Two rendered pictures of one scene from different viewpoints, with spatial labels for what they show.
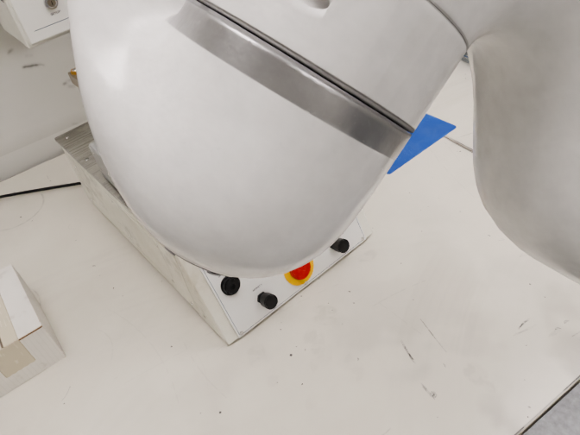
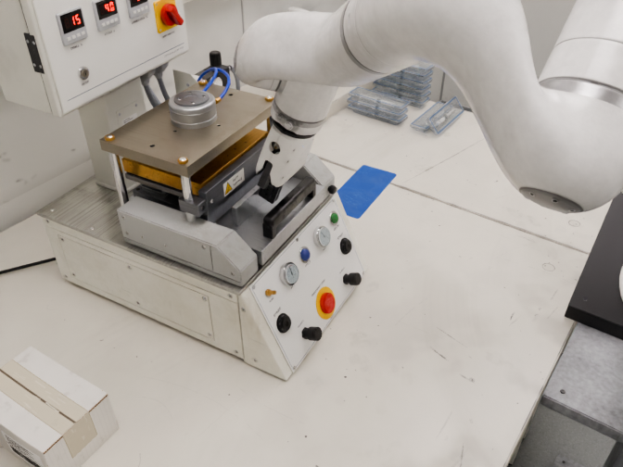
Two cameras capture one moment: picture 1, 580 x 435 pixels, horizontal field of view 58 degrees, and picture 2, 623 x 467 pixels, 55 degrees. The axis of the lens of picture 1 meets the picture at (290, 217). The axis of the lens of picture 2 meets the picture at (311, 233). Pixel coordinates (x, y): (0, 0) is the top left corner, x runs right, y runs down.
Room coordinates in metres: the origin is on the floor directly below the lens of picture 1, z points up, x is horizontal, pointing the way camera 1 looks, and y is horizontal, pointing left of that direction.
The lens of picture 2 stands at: (-0.11, 0.40, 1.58)
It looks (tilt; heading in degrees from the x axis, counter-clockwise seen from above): 38 degrees down; 332
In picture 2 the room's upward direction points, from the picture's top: straight up
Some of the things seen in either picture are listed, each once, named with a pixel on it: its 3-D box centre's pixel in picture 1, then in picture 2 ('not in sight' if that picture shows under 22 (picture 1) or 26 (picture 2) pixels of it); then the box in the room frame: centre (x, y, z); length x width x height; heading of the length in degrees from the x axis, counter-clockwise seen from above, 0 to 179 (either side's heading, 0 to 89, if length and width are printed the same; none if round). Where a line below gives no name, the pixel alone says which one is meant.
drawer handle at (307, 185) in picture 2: not in sight; (290, 206); (0.66, 0.04, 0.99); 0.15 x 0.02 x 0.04; 124
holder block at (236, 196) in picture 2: not in sight; (204, 181); (0.82, 0.14, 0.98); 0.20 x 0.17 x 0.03; 124
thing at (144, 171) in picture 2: not in sight; (200, 139); (0.82, 0.14, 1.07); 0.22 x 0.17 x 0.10; 124
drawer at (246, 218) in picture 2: not in sight; (225, 193); (0.78, 0.12, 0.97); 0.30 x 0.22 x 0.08; 34
